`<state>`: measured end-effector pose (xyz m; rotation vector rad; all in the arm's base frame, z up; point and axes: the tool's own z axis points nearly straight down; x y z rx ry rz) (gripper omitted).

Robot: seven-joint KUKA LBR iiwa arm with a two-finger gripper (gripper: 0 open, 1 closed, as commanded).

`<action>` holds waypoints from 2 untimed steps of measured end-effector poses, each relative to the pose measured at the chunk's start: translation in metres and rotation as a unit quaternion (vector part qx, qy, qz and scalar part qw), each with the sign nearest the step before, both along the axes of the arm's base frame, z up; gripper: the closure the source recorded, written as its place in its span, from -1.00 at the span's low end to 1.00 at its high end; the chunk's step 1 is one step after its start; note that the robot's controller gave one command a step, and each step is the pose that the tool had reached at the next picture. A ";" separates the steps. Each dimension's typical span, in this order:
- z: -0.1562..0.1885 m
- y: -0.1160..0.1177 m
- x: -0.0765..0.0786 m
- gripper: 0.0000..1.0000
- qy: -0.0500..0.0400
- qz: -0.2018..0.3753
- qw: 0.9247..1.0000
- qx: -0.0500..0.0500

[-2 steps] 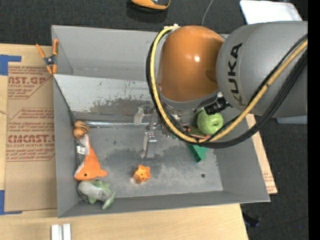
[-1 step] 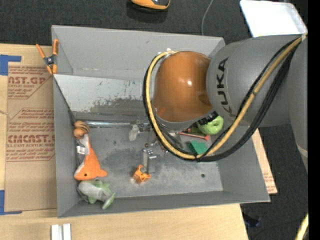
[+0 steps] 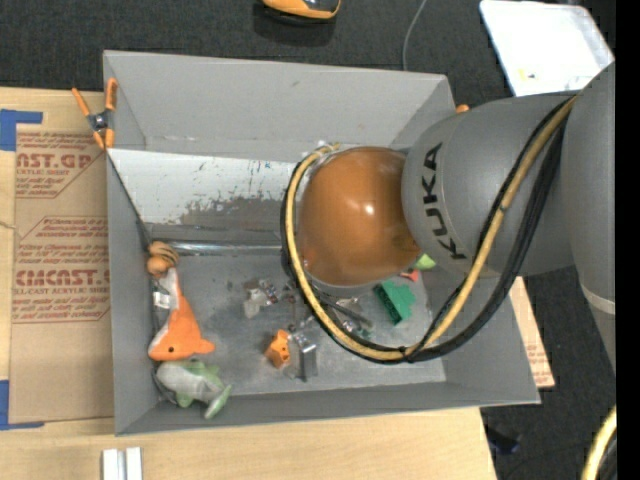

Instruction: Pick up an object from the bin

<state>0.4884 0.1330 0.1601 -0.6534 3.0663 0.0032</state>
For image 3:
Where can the brown cardboard board, red print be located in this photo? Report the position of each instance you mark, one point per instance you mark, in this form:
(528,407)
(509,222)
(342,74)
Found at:
(60,358)

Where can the small orange toy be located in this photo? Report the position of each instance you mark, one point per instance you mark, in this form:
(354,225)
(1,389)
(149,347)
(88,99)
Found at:
(277,350)

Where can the light green toy piece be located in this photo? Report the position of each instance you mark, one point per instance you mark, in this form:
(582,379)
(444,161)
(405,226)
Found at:
(426,262)

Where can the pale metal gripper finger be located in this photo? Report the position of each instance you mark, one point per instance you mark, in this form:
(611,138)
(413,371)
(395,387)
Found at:
(307,360)
(252,304)

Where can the grey metal bin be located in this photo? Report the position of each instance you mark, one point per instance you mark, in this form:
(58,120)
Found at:
(240,103)

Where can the orange striped plush toy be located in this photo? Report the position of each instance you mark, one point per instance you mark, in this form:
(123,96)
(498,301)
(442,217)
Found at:
(161,258)

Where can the orange and white plush fish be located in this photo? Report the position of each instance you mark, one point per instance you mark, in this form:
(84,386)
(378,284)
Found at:
(180,330)

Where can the dark green toy block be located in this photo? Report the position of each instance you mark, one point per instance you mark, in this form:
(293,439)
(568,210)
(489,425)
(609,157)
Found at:
(397,299)

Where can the small red toy piece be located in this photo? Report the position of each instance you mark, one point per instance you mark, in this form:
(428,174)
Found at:
(410,274)

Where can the green and white plush toy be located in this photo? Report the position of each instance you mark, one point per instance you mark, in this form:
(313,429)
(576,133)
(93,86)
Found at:
(187,380)

